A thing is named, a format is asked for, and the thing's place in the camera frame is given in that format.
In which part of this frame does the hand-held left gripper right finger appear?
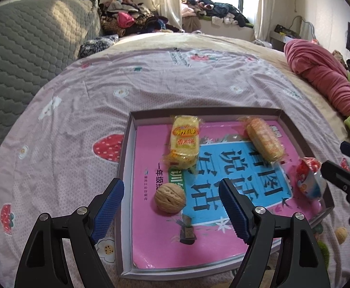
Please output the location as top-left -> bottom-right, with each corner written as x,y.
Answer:
218,178 -> 332,288

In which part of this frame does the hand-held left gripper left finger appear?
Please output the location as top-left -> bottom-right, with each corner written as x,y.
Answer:
14,178 -> 125,288

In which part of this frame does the red white snack packet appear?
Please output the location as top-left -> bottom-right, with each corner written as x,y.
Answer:
295,157 -> 327,200

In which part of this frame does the green fuzzy hair ring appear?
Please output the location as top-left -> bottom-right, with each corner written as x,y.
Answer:
317,240 -> 331,265

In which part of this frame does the grey cardboard tray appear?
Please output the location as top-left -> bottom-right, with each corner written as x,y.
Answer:
116,107 -> 334,279

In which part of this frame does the walnut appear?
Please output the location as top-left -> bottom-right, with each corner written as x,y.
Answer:
335,227 -> 348,244
155,184 -> 187,214

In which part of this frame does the orange long cracker packet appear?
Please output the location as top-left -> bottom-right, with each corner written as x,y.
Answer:
238,116 -> 288,165

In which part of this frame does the yellow rice cracker packet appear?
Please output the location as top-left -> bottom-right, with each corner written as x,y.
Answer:
163,114 -> 204,169

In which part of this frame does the pink book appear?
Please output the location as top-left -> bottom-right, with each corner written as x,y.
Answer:
132,120 -> 326,269

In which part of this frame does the pink quilt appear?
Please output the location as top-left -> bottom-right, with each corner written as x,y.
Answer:
284,39 -> 350,117

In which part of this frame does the strawberry print bed sheet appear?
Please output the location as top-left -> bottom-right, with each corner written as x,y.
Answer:
0,46 -> 350,288

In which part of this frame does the black bag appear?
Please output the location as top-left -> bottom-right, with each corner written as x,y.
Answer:
274,24 -> 298,38

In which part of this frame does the narrow white curtain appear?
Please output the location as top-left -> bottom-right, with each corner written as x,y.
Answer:
251,0 -> 273,47

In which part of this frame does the blue floral cloth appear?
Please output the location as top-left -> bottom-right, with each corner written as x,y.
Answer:
79,34 -> 120,58

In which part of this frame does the grey quilted headboard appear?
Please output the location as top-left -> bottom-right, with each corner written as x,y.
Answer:
0,0 -> 102,174

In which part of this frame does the pile of dark clothes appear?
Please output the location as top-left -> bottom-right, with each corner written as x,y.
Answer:
98,0 -> 183,35

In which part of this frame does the pile of windowsill clothes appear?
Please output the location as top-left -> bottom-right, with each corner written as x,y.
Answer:
181,0 -> 250,27

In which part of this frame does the wide white curtain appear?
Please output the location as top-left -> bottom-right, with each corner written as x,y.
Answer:
149,0 -> 183,32

